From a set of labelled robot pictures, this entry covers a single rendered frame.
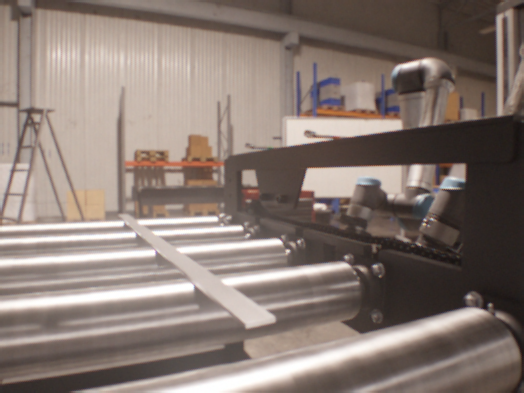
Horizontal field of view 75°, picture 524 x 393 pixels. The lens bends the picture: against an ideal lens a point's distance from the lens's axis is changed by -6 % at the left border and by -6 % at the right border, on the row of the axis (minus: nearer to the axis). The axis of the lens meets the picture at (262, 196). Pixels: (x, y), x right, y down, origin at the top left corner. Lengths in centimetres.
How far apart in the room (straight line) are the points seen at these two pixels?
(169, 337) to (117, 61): 1092
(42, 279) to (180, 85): 1071
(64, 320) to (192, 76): 1112
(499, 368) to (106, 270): 71
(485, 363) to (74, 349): 51
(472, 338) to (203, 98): 1120
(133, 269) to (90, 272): 9
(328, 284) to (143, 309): 32
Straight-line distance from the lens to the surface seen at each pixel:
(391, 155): 71
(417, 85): 165
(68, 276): 85
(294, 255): 98
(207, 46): 1195
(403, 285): 72
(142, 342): 58
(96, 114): 1101
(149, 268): 85
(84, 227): 144
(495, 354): 49
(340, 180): 568
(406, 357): 41
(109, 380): 165
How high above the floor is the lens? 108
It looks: 3 degrees down
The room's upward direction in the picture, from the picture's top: straight up
